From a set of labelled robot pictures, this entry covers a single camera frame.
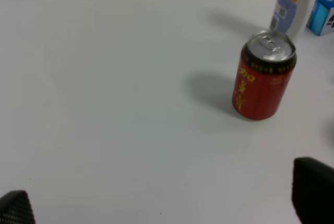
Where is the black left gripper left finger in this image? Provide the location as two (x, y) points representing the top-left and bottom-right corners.
(0, 190), (35, 224)

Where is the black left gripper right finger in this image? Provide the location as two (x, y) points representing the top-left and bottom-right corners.
(292, 157), (333, 223)

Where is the red herbal tea can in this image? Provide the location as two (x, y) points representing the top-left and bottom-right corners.
(232, 30), (297, 121)

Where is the small blue carton box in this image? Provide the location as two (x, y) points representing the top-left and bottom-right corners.
(306, 0), (333, 36)

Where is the white blue-label bottle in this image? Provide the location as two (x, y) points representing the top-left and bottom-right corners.
(270, 0), (315, 43)

